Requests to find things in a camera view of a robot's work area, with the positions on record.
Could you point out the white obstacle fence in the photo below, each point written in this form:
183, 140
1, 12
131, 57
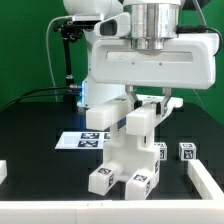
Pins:
207, 209

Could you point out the white block at left edge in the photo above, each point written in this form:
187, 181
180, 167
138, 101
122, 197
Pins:
3, 170

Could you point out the white small cube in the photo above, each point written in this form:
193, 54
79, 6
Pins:
163, 150
187, 151

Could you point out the white marker base plate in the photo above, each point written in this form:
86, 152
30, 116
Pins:
82, 140

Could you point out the white small cube left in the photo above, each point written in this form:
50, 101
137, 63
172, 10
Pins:
163, 150

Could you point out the background camera on stand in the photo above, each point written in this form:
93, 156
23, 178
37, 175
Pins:
87, 20

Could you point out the white small cube right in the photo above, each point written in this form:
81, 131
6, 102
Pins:
187, 151

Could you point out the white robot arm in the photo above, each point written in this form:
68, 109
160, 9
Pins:
141, 43

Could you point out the white chair back frame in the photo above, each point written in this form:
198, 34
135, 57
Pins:
139, 122

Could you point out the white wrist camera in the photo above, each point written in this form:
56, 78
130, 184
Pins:
117, 26

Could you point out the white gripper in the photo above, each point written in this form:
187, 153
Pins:
187, 61

